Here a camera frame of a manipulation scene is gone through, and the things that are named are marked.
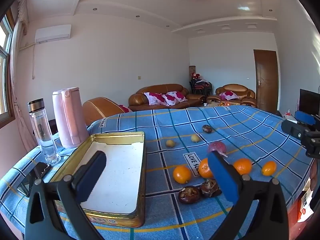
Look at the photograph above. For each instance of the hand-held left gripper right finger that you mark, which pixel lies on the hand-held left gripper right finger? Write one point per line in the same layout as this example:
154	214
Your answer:
222	177

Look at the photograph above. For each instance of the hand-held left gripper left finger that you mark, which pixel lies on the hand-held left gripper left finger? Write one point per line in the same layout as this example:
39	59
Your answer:
92	177

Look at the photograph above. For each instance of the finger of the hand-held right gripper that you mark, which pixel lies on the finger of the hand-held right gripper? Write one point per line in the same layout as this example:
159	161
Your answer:
292	128
305	117

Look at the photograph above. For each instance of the dark brown cracked fruit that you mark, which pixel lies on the dark brown cracked fruit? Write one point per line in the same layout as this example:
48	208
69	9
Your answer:
210	189
189	195

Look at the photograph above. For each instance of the orange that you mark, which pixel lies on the orange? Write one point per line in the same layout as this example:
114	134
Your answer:
268	168
182	174
204	168
242	166

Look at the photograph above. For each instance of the purple round radish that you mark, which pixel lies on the purple round radish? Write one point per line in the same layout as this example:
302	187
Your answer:
217	147

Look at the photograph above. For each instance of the gold metal tin box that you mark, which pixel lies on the gold metal tin box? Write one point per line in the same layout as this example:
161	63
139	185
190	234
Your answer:
120	160

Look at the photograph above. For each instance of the dark reddish round fruit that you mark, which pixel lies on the dark reddish round fruit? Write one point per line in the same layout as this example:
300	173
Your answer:
207	128

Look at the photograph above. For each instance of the yellow longan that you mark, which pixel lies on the yellow longan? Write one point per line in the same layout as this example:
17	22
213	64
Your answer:
195	138
170	143

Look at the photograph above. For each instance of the black television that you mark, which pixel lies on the black television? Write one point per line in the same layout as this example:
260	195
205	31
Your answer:
308	101

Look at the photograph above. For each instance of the brown wooden door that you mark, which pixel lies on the brown wooden door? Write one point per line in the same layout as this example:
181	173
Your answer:
266	78

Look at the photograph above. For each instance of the black smartphone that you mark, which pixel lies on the black smartphone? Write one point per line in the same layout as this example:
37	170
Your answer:
37	173

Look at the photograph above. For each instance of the dark stool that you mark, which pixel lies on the dark stool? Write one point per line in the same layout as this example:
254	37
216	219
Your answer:
53	127

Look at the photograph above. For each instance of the clear glass water bottle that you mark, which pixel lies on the clear glass water bottle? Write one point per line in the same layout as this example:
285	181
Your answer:
43	135

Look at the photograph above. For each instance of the pink electric kettle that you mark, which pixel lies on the pink electric kettle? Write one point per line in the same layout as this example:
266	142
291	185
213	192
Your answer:
68	115

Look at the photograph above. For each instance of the brown leather armchair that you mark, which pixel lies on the brown leather armchair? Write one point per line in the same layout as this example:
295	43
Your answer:
100	108
235	88

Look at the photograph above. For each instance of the pink floral pillow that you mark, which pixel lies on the pink floral pillow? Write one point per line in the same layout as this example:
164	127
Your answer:
125	108
174	97
228	95
155	98

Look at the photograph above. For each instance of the wooden coffee table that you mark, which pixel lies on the wooden coffee table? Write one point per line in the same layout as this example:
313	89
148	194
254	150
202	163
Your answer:
217	104

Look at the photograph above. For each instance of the white orange cardboard box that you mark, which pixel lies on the white orange cardboard box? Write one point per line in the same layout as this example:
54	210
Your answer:
305	205

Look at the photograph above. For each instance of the blue plaid tablecloth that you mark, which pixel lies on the blue plaid tablecloth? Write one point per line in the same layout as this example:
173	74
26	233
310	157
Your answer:
162	125

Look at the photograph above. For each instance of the brown leather sofa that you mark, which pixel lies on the brown leather sofa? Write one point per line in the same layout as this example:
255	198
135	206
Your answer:
140	100

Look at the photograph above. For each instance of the stacked dark chairs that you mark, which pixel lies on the stacked dark chairs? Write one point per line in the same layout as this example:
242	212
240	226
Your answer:
201	86

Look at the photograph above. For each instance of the tall patterned floor vase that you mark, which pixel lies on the tall patterned floor vase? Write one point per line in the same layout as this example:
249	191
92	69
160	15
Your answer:
191	70

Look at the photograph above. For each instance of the pink curtain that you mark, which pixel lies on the pink curtain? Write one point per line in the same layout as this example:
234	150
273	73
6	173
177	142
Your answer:
18	85

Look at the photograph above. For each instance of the window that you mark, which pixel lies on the window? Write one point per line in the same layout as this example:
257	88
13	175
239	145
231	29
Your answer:
5	62

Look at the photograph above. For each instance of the white air conditioner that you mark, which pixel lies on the white air conditioner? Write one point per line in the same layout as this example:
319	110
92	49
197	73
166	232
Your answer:
53	33

